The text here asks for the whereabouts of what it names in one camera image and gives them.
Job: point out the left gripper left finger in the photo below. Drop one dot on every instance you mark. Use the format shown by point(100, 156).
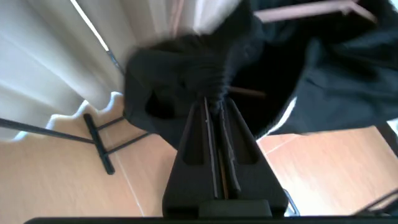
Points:
point(180, 189)

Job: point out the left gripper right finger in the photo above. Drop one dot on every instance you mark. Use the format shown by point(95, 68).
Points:
point(261, 186)

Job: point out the black shorts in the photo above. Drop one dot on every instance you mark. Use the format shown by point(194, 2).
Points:
point(342, 77)

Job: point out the black clothes rack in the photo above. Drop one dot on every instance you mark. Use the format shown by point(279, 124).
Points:
point(96, 140)

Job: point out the beige curtain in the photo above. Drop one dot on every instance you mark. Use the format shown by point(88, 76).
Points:
point(46, 62)

